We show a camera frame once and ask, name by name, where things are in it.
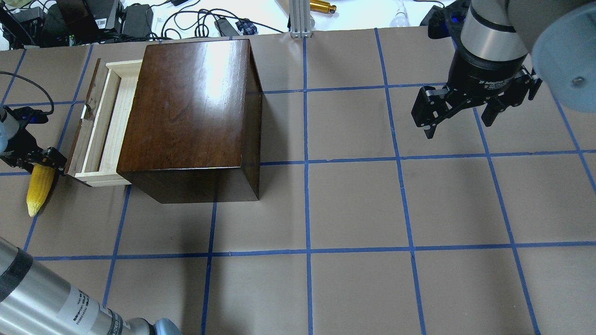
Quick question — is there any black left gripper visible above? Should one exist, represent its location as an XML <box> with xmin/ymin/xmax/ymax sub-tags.
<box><xmin>1</xmin><ymin>106</ymin><xmax>68</xmax><ymax>174</ymax></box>

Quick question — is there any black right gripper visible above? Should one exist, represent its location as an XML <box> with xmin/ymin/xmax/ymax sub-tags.
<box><xmin>411</xmin><ymin>50</ymin><xmax>542</xmax><ymax>139</ymax></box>

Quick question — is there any yellow corn cob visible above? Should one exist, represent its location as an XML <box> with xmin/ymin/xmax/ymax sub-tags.
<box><xmin>26</xmin><ymin>165</ymin><xmax>55</xmax><ymax>218</ymax></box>

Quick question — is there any light wood drawer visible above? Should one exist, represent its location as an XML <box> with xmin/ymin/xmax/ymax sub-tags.
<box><xmin>64</xmin><ymin>59</ymin><xmax>142</xmax><ymax>187</ymax></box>

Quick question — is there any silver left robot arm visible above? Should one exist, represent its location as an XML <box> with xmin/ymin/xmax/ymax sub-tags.
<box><xmin>0</xmin><ymin>107</ymin><xmax>181</xmax><ymax>335</ymax></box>

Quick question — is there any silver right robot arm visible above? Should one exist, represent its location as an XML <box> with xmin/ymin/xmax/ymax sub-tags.
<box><xmin>411</xmin><ymin>0</ymin><xmax>596</xmax><ymax>139</ymax></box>

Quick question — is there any dark brown wooden cabinet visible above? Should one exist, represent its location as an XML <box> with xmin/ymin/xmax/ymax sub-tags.
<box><xmin>116</xmin><ymin>40</ymin><xmax>263</xmax><ymax>204</ymax></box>

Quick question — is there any black power adapter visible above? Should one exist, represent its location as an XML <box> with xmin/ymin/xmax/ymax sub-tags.
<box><xmin>122</xmin><ymin>4</ymin><xmax>153</xmax><ymax>38</ymax></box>

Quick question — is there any yellow tool on desk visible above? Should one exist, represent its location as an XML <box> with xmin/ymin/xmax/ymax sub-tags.
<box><xmin>309</xmin><ymin>0</ymin><xmax>337</xmax><ymax>13</ymax></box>

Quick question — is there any aluminium frame post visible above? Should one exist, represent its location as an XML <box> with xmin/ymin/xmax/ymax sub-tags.
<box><xmin>289</xmin><ymin>0</ymin><xmax>312</xmax><ymax>38</ymax></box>

